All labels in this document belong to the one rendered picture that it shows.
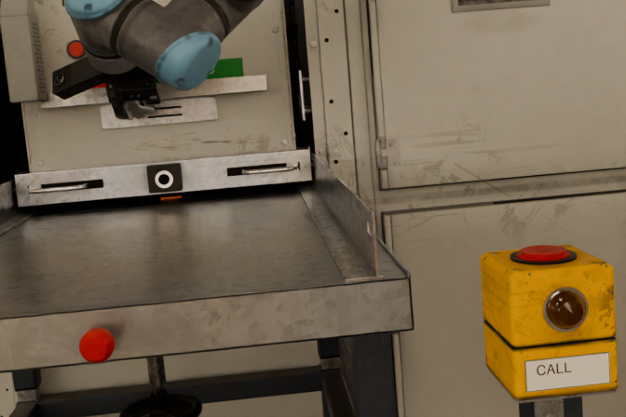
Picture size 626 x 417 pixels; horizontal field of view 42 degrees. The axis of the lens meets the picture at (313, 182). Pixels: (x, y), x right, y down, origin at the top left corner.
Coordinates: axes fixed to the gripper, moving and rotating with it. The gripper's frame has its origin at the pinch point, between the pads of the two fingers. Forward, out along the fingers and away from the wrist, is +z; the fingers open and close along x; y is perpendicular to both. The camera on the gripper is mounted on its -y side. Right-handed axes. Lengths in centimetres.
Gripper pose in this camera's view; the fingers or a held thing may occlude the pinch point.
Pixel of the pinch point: (126, 113)
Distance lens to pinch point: 147.7
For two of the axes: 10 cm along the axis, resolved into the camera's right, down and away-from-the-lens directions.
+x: -1.1, -9.2, 3.9
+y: 9.9, -0.9, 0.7
